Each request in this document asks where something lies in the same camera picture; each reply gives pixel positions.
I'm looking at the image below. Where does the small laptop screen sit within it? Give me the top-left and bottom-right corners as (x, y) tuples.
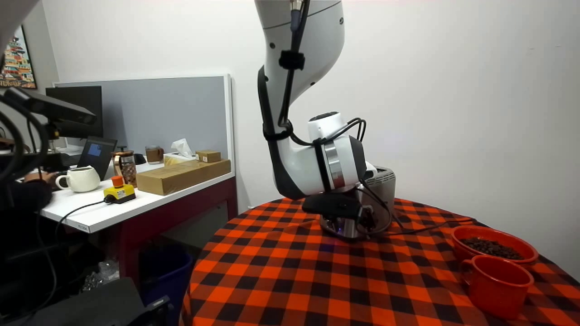
(79, 138), (117, 178)

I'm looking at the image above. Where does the white teapot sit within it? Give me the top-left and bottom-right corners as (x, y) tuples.
(55, 167), (100, 194)

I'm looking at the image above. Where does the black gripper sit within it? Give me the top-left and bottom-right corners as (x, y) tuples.
(303, 192), (378, 228)

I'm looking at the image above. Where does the black computer monitor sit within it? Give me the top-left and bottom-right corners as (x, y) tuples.
(46, 85), (104, 138)

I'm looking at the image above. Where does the red black plaid tablecloth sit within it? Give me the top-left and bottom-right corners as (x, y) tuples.
(178, 199), (580, 326)

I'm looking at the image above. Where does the blue bin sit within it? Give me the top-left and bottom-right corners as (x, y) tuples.
(140, 243), (196, 313)

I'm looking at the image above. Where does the red bowl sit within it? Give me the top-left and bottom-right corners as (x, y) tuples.
(450, 226), (539, 268)

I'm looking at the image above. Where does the red mug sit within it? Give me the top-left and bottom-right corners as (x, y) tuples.
(463, 255), (535, 319)

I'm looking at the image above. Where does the grey desk partition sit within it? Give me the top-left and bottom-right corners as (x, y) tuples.
(62, 74), (234, 159)

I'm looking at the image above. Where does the flat cardboard box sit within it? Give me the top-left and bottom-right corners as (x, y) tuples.
(137, 159), (231, 196)

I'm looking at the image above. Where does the tissue box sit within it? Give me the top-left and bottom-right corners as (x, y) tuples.
(164, 138), (198, 167)

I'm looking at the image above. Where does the wall poster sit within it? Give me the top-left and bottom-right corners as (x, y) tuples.
(0, 27), (39, 89)

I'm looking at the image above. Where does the white desk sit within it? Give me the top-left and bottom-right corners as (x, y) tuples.
(42, 172), (238, 281)

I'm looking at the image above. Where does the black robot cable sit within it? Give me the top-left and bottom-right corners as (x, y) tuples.
(256, 0), (401, 234)

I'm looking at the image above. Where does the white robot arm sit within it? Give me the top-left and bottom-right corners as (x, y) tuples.
(254, 0), (369, 219)

